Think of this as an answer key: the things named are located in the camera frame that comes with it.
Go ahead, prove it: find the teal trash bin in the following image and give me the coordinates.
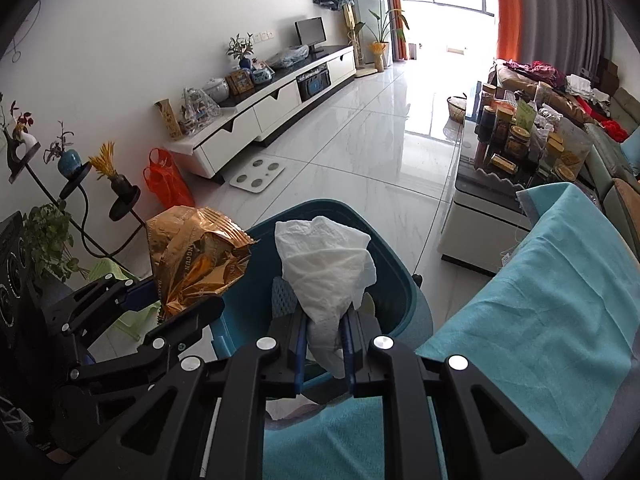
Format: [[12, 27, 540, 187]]
[[209, 197, 435, 406]]

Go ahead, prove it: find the blue grey tablecloth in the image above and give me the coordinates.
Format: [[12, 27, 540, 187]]
[[262, 183, 639, 479]]

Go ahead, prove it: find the tall potted plant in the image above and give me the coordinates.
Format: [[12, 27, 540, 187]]
[[355, 0, 410, 73]]

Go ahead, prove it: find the white bathroom scale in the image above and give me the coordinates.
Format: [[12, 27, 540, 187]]
[[230, 156, 285, 194]]

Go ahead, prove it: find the small black monitor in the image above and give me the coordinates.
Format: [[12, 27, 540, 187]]
[[295, 16, 326, 54]]

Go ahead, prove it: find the orange plastic bag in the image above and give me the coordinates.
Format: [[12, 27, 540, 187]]
[[143, 148, 195, 209]]

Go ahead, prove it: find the orange grey curtain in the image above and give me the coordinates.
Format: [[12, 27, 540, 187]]
[[497, 0, 614, 75]]

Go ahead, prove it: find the glass coffee table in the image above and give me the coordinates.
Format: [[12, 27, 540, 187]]
[[438, 79, 597, 276]]

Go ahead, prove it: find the white standing air conditioner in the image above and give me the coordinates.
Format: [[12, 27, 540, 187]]
[[333, 0, 388, 68]]

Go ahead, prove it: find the white tissue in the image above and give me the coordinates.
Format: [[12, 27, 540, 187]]
[[274, 216, 376, 379]]

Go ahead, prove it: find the gold snack wrapper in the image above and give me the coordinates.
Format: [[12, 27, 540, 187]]
[[146, 206, 256, 323]]

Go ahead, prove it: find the green sectional sofa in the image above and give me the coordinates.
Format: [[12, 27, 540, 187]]
[[547, 89, 639, 255]]

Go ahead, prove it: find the white tv cabinet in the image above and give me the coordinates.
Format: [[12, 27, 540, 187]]
[[165, 46, 356, 183]]

